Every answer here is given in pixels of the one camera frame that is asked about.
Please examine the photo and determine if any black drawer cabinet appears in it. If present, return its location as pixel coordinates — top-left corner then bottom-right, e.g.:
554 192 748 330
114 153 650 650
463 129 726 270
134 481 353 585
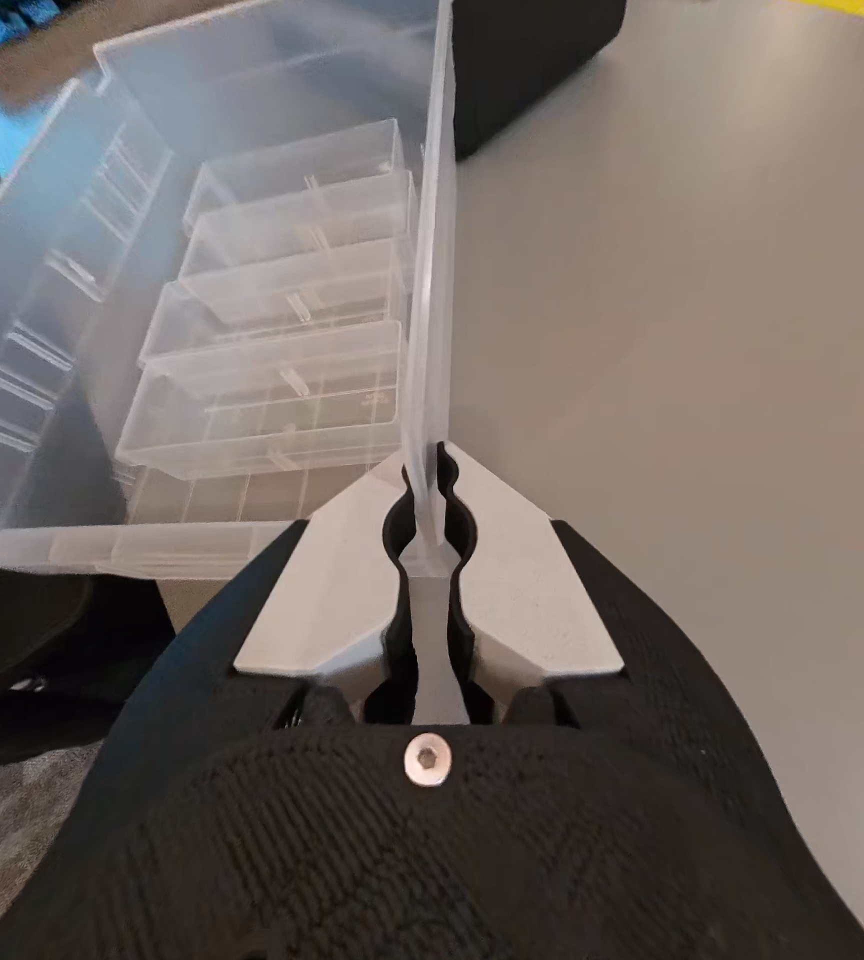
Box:
450 0 628 162

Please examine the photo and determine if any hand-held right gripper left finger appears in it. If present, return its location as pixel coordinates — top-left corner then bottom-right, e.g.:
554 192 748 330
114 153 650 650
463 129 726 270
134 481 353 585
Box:
231 453 414 712

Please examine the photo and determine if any clear plastic storage bin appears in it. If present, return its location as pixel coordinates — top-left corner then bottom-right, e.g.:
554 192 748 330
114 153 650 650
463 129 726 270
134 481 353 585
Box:
0 0 459 582

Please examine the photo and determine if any clear plastic drawer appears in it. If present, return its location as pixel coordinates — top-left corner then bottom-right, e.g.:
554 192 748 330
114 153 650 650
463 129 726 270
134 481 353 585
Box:
173 237 414 331
138 281 407 369
115 321 405 483
177 169 417 280
183 118 405 226

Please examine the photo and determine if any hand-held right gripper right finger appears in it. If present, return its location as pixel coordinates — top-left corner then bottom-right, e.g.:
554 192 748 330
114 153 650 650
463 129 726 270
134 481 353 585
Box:
438 441 626 710

